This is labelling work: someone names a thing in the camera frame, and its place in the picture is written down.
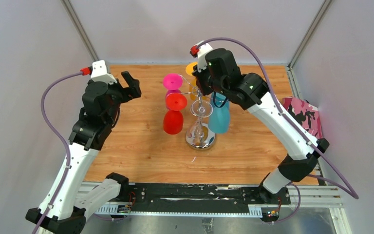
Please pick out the chrome wine glass rack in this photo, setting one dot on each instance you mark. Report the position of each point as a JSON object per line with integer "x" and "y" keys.
{"x": 200, "y": 97}

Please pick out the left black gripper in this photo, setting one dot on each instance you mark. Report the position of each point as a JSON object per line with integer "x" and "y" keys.
{"x": 128, "y": 93}

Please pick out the pink wine glass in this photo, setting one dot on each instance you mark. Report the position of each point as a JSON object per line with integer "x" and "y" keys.
{"x": 172, "y": 82}

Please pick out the aluminium frame rail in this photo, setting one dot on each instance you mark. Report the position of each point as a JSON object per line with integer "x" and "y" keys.
{"x": 303, "y": 197}

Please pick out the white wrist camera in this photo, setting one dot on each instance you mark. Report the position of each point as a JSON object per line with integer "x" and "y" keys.
{"x": 101, "y": 72}
{"x": 201, "y": 61}

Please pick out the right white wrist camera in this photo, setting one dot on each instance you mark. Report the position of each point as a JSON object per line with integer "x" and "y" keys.
{"x": 201, "y": 61}

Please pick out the red wine glass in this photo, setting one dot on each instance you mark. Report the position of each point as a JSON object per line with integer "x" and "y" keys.
{"x": 173, "y": 120}

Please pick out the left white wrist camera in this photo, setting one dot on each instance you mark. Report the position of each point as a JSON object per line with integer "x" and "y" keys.
{"x": 101, "y": 72}

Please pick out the pink camouflage cloth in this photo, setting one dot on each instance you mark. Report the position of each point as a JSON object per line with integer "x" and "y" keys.
{"x": 305, "y": 115}

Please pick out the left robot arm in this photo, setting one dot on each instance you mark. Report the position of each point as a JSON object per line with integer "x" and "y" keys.
{"x": 61, "y": 212}

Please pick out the yellow wine glass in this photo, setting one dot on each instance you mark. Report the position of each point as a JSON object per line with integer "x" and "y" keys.
{"x": 191, "y": 69}

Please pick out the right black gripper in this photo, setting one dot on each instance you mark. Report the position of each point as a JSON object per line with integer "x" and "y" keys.
{"x": 204, "y": 89}

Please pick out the clear wine glass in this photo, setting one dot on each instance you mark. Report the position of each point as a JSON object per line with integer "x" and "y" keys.
{"x": 198, "y": 135}

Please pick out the blue wine glass front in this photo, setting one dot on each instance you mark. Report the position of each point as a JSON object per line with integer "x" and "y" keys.
{"x": 219, "y": 120}

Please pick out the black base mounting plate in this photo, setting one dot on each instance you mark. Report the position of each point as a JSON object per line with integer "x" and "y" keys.
{"x": 197, "y": 198}

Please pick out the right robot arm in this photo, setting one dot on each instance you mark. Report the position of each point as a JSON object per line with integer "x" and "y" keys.
{"x": 218, "y": 73}

